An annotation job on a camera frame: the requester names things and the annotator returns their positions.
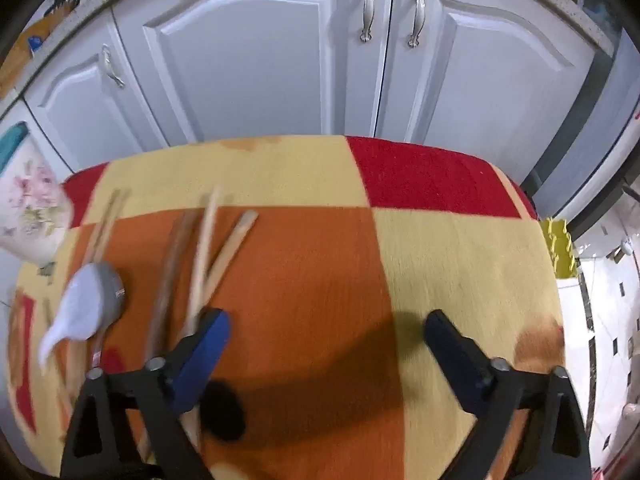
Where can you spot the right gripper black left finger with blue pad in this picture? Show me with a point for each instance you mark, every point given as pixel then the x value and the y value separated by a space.
pixel 126 425

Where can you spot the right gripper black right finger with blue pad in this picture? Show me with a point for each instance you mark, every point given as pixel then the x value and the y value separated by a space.
pixel 528 422

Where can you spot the white ceramic soup spoon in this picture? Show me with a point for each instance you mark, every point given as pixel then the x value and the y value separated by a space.
pixel 79 312

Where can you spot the light wooden chopstick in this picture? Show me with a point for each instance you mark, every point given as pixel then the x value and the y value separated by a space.
pixel 200 264
pixel 227 253

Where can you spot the dark brown wooden chopstick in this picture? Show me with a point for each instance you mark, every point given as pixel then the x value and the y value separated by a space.
pixel 179 237

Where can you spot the grey metal spoon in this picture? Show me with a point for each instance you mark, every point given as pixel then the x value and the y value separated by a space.
pixel 113 298

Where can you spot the yellow foam egg tray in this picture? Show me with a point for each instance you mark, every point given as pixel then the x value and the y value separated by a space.
pixel 560 248

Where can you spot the red yellow orange checkered cloth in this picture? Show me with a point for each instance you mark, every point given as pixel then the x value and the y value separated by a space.
pixel 356 240

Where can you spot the thin wooden chopstick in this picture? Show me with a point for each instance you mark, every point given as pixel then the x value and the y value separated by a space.
pixel 101 233

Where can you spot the white cabinet door left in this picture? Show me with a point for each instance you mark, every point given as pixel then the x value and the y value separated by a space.
pixel 85 116

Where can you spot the white cabinet door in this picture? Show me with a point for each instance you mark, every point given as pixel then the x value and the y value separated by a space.
pixel 221 69
pixel 85 116
pixel 490 78

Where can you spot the white cabinet door right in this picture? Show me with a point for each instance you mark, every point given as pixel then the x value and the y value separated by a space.
pixel 490 78

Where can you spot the white cabinet door middle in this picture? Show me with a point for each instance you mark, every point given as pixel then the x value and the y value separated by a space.
pixel 221 69

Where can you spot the silver cabinet handle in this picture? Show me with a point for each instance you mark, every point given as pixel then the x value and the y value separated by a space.
pixel 419 18
pixel 109 67
pixel 368 11

